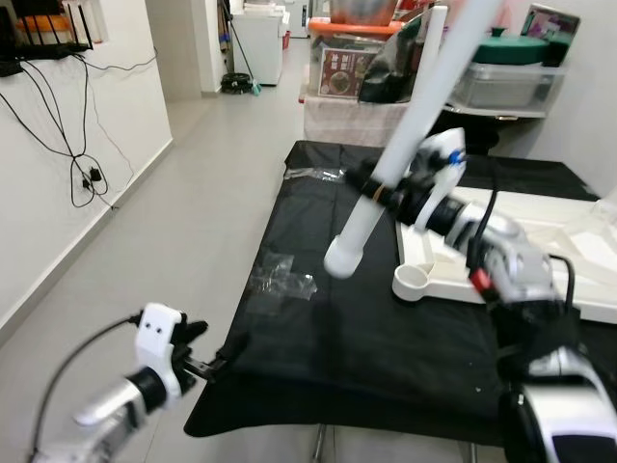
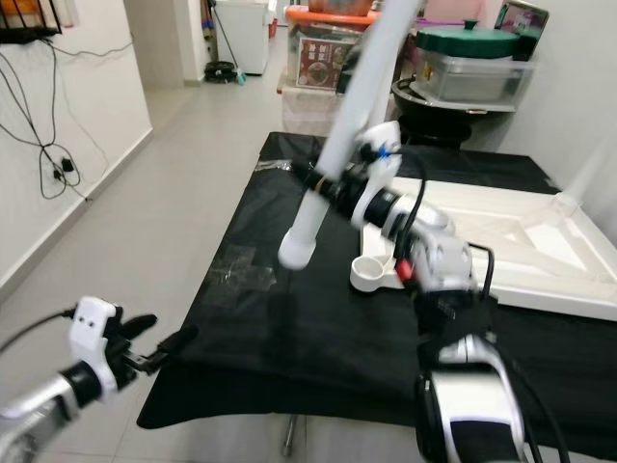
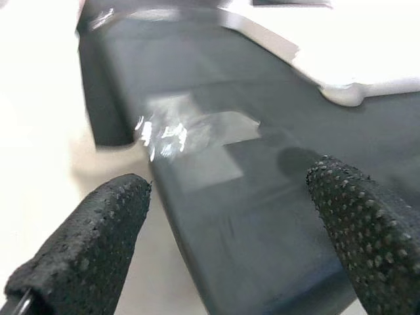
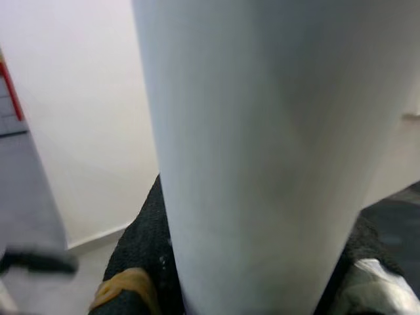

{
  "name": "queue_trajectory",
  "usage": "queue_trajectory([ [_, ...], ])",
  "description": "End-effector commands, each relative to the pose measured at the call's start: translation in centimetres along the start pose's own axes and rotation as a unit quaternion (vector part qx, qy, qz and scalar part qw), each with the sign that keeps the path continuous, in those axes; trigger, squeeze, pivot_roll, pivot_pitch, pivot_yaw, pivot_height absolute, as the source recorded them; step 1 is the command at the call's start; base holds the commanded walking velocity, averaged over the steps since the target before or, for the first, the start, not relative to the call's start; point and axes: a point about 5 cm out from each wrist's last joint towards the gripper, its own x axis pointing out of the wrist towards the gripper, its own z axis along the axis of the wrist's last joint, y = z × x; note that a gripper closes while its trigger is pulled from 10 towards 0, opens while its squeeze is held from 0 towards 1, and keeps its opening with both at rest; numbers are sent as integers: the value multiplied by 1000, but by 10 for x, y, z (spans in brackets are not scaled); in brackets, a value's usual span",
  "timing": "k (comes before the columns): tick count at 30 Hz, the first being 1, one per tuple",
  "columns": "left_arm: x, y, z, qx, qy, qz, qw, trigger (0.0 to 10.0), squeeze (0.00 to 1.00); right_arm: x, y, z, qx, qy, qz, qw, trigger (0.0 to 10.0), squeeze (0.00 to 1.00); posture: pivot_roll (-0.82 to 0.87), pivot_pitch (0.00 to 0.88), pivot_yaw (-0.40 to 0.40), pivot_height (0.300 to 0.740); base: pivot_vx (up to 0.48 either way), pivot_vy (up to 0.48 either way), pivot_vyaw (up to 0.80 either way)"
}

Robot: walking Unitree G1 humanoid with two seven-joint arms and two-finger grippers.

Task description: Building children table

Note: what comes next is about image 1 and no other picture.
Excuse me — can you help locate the clear plastic container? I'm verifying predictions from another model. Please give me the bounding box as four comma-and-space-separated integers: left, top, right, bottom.
453, 63, 565, 109

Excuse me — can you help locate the metal folding table frame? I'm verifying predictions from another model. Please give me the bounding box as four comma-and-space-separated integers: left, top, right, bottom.
310, 424, 483, 463

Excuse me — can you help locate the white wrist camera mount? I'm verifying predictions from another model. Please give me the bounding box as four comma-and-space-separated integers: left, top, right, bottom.
135, 303, 189, 401
405, 128, 469, 218

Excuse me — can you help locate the black wall cable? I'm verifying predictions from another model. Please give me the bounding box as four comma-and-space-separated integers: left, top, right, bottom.
0, 53, 160, 208

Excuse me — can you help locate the dark framed picture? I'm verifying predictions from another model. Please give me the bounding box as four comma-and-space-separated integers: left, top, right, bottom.
525, 5, 581, 49

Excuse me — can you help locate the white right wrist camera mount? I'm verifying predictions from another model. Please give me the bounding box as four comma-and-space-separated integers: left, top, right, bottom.
405, 128, 469, 218

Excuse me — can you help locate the wall shelf with dark items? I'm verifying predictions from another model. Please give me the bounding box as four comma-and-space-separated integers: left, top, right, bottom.
0, 0, 97, 76

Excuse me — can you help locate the black plastic bag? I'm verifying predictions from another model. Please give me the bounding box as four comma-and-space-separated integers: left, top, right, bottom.
362, 29, 425, 105

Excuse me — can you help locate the green pot with lid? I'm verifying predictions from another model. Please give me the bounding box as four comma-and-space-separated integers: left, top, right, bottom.
472, 29, 552, 67

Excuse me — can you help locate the black floor mop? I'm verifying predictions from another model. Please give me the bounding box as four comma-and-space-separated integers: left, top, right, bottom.
220, 0, 263, 95

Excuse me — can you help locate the crinkled clear tape strip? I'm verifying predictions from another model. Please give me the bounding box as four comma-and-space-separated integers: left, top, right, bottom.
287, 166, 343, 184

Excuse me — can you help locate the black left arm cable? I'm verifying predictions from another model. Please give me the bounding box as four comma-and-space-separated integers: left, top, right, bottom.
29, 313, 141, 454

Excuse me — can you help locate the white cabinet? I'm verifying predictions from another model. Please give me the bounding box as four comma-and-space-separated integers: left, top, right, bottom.
231, 5, 287, 86

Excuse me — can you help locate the square clear tape patch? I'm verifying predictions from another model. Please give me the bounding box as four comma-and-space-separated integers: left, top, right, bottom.
249, 256, 319, 302

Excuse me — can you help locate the steel pot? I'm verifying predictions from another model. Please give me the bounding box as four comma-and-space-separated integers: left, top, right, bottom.
330, 0, 398, 25

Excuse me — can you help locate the black round wok stand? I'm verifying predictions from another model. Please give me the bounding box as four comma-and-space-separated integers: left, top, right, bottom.
439, 104, 541, 155

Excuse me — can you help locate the black table cloth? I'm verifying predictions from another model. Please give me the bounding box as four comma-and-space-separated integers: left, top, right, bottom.
183, 140, 617, 449

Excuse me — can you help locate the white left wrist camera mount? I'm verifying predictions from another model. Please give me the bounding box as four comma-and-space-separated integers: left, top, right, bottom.
135, 303, 189, 401

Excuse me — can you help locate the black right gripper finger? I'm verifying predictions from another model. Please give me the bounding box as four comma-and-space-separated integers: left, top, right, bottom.
342, 164, 396, 208

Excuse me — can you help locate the white plastic table top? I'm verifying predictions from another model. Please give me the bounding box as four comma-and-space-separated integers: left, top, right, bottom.
390, 188, 617, 324

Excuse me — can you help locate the bench with white lace cloth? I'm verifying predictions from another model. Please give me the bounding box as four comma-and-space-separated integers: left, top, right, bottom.
301, 96, 406, 148

